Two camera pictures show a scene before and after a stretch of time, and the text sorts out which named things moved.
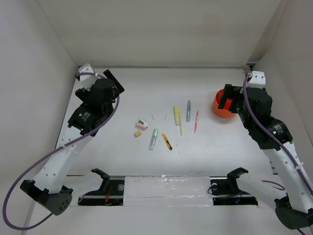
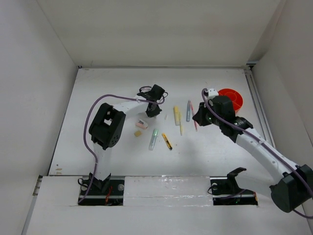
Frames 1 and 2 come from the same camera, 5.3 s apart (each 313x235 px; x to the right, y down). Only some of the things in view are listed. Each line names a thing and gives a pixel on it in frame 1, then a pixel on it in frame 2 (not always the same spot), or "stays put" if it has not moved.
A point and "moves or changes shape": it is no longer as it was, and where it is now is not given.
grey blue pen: [188, 118] stays put
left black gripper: [84, 93] to [156, 112]
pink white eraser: [142, 124] stays put
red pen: [196, 122] moves or changes shape
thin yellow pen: [181, 124] stays put
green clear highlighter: [153, 139] stays put
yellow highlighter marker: [176, 115] stays put
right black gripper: [232, 91] to [199, 116]
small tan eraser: [137, 133] stays put
